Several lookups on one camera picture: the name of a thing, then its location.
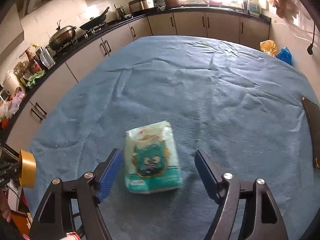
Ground blue towel table cover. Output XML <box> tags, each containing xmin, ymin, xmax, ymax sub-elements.
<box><xmin>25</xmin><ymin>36</ymin><xmax>319</xmax><ymax>239</ymax></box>

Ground white lower kitchen cabinets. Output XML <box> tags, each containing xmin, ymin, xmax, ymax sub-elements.
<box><xmin>4</xmin><ymin>11</ymin><xmax>271</xmax><ymax>156</ymax></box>

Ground dark sauce bottle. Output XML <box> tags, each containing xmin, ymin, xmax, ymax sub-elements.
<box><xmin>25</xmin><ymin>49</ymin><xmax>42</xmax><ymax>74</ymax></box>

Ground clear glass jar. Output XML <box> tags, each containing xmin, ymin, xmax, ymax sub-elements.
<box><xmin>40</xmin><ymin>48</ymin><xmax>56</xmax><ymax>69</ymax></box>

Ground silver rice cooker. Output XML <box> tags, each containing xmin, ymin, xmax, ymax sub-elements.
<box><xmin>129</xmin><ymin>0</ymin><xmax>155</xmax><ymax>14</ymax></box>

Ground green cartoon tissue pack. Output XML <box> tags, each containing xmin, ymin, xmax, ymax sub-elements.
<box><xmin>124</xmin><ymin>121</ymin><xmax>181</xmax><ymax>194</ymax></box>

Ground white ceramic crock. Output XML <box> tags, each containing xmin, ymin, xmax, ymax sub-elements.
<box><xmin>2</xmin><ymin>70</ymin><xmax>23</xmax><ymax>95</ymax></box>

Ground person's right hand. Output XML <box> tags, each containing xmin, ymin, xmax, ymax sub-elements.
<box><xmin>0</xmin><ymin>190</ymin><xmax>11</xmax><ymax>223</ymax></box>

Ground lidded steel wok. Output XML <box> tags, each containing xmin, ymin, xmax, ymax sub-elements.
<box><xmin>46</xmin><ymin>20</ymin><xmax>76</xmax><ymax>51</ymax></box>

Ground hanging plastic bags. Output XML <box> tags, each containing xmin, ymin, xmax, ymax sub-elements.
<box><xmin>267</xmin><ymin>0</ymin><xmax>311</xmax><ymax>23</ymax></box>

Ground black power plug cable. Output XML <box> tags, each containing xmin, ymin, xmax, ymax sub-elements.
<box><xmin>306</xmin><ymin>22</ymin><xmax>316</xmax><ymax>55</ymax></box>

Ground yellow plastic bag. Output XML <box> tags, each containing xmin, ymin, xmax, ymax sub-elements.
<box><xmin>260</xmin><ymin>40</ymin><xmax>278</xmax><ymax>57</ymax></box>

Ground brown cooking pot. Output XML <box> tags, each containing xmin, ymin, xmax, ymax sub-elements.
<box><xmin>164</xmin><ymin>0</ymin><xmax>181</xmax><ymax>9</ymax></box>

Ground green cloth on counter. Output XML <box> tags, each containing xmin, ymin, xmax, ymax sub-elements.
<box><xmin>25</xmin><ymin>70</ymin><xmax>46</xmax><ymax>89</ymax></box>

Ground orange square plastic cup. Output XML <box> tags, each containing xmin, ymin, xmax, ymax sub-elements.
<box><xmin>18</xmin><ymin>150</ymin><xmax>36</xmax><ymax>189</ymax></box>

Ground blue plastic bag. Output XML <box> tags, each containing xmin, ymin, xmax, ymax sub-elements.
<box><xmin>276</xmin><ymin>47</ymin><xmax>293</xmax><ymax>66</ymax></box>

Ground black frying pan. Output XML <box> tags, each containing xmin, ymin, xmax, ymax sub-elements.
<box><xmin>80</xmin><ymin>7</ymin><xmax>110</xmax><ymax>31</ymax></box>

